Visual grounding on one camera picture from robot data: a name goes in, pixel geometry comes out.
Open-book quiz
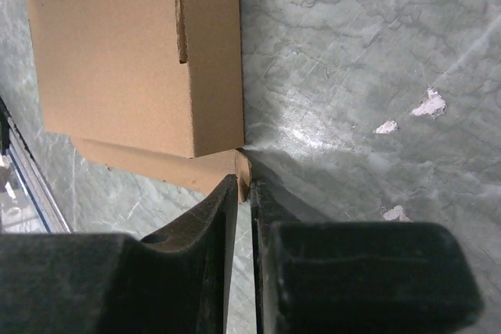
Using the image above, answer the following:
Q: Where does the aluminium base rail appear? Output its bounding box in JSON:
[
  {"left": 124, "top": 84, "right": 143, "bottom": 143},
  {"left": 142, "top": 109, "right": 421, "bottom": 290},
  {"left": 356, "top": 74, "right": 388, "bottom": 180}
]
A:
[{"left": 1, "top": 103, "right": 72, "bottom": 233}]

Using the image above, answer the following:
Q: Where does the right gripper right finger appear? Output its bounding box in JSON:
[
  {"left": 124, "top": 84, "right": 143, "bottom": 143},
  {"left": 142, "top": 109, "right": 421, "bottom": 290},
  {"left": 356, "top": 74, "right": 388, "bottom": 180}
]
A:
[{"left": 249, "top": 181, "right": 484, "bottom": 333}]

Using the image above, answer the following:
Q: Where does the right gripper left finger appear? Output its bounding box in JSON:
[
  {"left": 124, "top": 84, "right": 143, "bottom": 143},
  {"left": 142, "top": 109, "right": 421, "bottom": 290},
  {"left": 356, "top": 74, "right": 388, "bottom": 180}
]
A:
[{"left": 1, "top": 174, "right": 238, "bottom": 333}]

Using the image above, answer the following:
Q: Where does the brown cardboard box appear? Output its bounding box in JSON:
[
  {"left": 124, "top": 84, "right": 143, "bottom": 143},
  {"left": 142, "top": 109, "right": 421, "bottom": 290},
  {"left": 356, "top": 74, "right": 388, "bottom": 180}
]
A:
[{"left": 26, "top": 0, "right": 251, "bottom": 201}]

